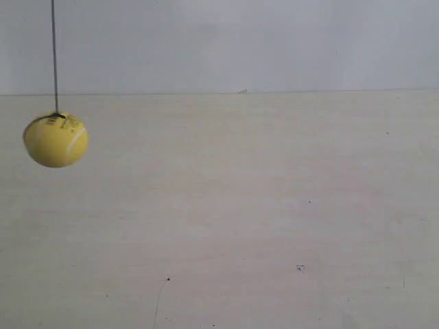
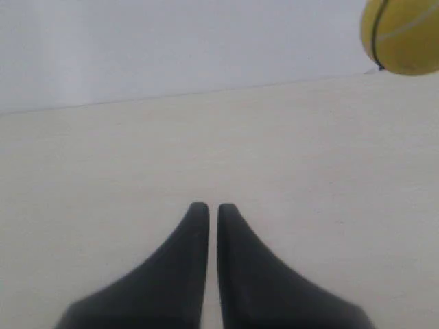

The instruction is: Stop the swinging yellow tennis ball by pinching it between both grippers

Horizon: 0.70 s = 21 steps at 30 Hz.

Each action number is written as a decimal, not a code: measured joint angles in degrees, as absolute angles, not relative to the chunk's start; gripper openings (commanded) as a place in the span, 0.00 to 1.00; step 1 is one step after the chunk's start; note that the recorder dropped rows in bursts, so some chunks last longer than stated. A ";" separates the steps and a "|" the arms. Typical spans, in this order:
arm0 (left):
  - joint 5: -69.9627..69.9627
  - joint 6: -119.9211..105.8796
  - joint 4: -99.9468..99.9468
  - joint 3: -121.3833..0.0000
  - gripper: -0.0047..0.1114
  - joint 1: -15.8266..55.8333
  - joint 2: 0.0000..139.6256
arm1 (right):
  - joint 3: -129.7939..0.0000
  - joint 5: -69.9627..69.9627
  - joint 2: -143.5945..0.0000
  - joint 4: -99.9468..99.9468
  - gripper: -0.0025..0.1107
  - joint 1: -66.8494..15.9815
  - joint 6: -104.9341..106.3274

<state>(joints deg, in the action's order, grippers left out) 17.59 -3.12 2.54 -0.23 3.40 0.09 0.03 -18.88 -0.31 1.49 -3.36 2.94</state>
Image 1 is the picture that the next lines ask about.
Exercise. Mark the yellow tennis ball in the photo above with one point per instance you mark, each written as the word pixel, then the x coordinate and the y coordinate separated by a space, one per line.
pixel 56 140

